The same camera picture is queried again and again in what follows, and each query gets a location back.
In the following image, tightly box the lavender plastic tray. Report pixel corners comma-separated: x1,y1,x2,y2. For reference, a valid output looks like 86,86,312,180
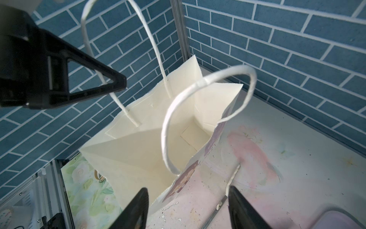
312,210,366,229

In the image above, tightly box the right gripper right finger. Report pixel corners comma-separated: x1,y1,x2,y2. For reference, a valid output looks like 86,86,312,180
228,186,271,229

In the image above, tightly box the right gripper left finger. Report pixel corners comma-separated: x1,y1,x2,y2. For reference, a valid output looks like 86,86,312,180
109,188,149,229

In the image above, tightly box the white paper gift bag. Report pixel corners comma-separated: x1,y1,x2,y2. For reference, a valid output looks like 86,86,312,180
79,0,257,214

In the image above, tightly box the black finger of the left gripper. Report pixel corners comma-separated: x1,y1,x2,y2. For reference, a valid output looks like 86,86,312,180
1,5,127,110

